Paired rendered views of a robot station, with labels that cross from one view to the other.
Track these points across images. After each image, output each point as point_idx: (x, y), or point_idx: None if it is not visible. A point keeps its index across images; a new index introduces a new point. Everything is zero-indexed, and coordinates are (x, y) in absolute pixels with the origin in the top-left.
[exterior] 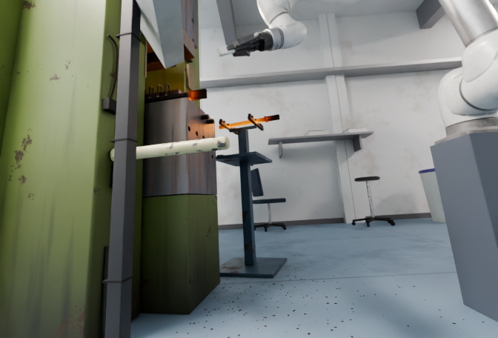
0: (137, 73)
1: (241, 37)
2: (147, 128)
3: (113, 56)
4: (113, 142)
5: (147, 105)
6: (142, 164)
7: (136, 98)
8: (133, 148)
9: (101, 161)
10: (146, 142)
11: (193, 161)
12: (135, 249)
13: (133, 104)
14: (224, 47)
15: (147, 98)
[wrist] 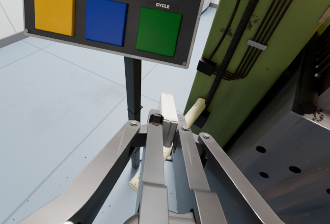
0: (131, 73)
1: (112, 137)
2: (272, 99)
3: (236, 2)
4: (205, 93)
5: (296, 70)
6: (240, 124)
7: (132, 90)
8: (131, 115)
9: (191, 100)
10: (261, 111)
11: (250, 178)
12: (207, 156)
13: (129, 94)
14: (160, 107)
15: (326, 55)
